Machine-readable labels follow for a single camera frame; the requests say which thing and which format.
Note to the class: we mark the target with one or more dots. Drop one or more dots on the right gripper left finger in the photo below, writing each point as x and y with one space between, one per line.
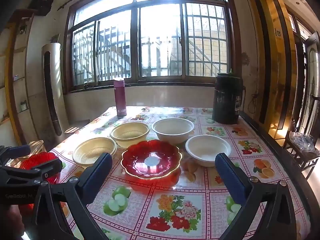
48 220

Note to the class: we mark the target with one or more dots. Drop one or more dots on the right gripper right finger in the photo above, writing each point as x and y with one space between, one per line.
278 220

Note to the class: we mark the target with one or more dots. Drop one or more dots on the cream plastic bowl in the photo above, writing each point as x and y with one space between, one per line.
130 133
89 151

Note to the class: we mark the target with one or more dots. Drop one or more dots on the red gold-rimmed flower plate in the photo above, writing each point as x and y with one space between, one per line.
151 160

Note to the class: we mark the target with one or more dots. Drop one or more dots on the white paper bowl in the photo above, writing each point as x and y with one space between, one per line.
204 149
173 130

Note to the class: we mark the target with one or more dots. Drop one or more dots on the white tower air conditioner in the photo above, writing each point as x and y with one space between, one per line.
51 66

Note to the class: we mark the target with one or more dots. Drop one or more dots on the dark wooden chair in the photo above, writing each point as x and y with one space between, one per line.
305 160

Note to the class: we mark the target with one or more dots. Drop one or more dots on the clear plastic bag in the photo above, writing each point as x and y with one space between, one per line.
304 142

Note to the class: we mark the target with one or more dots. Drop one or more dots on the floral fruit tablecloth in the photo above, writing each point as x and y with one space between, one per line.
192 203

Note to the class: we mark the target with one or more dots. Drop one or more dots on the dark wooden door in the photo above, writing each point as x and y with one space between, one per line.
311 86

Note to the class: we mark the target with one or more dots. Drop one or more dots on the magenta thermos bottle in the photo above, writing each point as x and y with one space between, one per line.
119 95

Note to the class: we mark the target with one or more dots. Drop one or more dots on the black electric kettle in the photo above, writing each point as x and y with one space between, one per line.
227 98

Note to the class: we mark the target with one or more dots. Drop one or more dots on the dark framed window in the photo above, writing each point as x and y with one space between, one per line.
147 42

